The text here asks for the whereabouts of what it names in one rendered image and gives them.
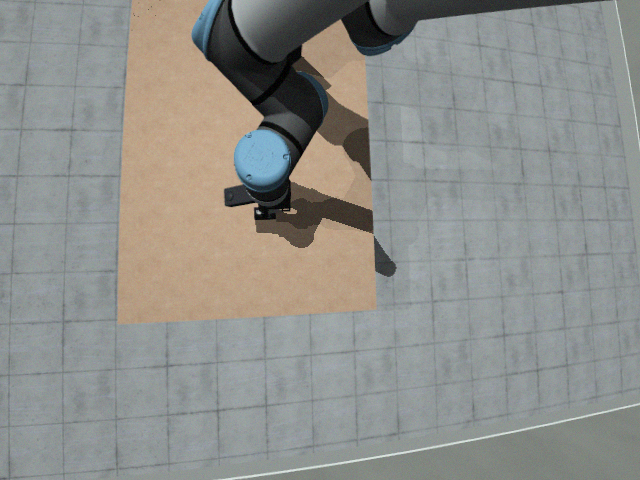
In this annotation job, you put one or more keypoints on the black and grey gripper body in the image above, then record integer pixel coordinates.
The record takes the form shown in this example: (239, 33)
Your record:
(285, 205)

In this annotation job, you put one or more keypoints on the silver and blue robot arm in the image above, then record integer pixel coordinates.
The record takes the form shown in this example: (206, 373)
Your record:
(246, 40)

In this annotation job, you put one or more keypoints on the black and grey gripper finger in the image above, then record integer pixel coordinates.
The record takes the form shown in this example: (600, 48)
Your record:
(266, 214)

